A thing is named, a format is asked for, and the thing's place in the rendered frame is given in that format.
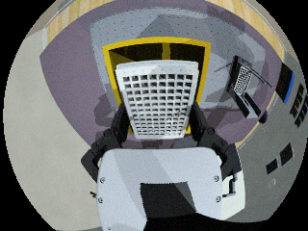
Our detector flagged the yellow box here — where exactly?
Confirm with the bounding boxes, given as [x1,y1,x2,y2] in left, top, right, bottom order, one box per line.
[102,37,211,107]

